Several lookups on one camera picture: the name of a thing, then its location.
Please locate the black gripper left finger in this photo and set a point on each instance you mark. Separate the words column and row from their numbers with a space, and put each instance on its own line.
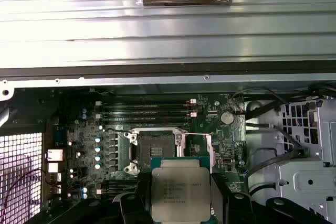
column 143, row 203

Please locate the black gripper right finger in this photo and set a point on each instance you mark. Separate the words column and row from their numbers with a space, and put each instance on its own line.
column 219, row 203

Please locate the silver CPU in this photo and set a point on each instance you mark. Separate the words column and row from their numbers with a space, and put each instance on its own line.
column 181, row 190

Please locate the metal socket cover frame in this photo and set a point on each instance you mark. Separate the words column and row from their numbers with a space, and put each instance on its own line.
column 209, row 145

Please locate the CPU socket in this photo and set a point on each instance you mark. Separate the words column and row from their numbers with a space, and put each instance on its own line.
column 155, row 142

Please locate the RAM slot with white clips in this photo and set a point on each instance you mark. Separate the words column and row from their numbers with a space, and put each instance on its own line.
column 147, row 115
column 147, row 103

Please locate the green motherboard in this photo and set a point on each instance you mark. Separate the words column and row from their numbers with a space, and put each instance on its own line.
column 210, row 161

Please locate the silver coin cell battery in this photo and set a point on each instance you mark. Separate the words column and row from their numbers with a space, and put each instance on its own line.
column 226, row 117

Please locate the silver metal drive cage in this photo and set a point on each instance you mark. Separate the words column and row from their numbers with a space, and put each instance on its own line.
column 302, row 176

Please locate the silver ethernet port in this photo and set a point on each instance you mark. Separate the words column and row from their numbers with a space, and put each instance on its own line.
column 55, row 155

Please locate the black PC case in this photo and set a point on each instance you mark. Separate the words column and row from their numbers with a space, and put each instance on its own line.
column 168, row 70

